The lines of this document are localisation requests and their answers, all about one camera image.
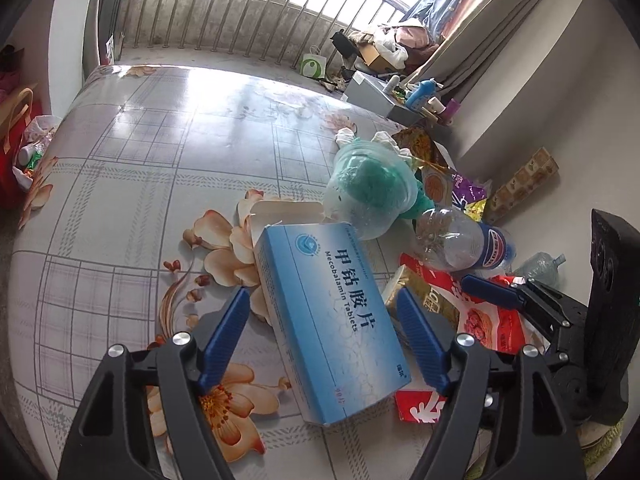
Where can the black chair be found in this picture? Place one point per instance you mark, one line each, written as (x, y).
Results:
(345, 45)

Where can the red and white wrapper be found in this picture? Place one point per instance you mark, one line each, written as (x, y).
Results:
(420, 407)

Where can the clear plastic cup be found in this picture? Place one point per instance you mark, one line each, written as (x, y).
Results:
(370, 195)

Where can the long patterned box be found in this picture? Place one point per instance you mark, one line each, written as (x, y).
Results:
(525, 182)

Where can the clear bottle with blue label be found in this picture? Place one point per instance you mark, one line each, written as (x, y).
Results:
(450, 240)

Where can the person's right forearm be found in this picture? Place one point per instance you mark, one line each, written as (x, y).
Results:
(602, 442)

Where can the blue detergent bottle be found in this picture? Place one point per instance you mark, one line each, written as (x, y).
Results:
(420, 95)

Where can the grey curtain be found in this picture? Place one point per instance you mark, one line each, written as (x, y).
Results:
(500, 35)

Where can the purple cup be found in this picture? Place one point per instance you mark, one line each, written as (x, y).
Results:
(451, 109)

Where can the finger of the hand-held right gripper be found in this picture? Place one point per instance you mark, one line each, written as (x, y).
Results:
(552, 306)
(487, 290)

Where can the gold snack packet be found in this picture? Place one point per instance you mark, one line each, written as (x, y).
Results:
(430, 300)

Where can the grey cabinet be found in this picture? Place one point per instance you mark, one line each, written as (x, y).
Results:
(367, 92)

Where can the red snack packet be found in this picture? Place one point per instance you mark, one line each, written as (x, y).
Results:
(482, 322)

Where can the blue medicine box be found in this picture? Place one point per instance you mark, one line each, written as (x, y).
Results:
(325, 320)

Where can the red bag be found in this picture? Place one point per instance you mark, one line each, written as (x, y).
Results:
(12, 170)

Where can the purple snack wrapper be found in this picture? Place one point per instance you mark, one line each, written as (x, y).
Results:
(467, 192)

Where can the open cardboard box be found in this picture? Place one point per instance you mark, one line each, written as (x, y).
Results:
(377, 59)

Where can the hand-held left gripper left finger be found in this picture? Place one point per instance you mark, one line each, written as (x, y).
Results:
(225, 340)

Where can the white and green paper bag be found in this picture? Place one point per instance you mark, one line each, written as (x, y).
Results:
(313, 66)

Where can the yellow snack bag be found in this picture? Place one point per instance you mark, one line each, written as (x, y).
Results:
(420, 145)

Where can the large clear water jug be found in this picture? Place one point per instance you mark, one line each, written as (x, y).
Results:
(542, 267)

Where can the metal window railing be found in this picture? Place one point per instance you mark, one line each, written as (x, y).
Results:
(200, 20)

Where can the orange round packet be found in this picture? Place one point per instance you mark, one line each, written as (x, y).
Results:
(436, 187)

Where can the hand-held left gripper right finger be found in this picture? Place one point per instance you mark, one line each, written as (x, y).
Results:
(420, 345)

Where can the green crumpled wrapper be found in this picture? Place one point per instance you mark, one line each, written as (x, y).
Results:
(372, 182)

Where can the hanging denim garment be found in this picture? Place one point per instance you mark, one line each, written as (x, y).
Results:
(442, 2)

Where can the plastic bag with wrappers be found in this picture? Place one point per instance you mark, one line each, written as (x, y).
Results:
(37, 135)

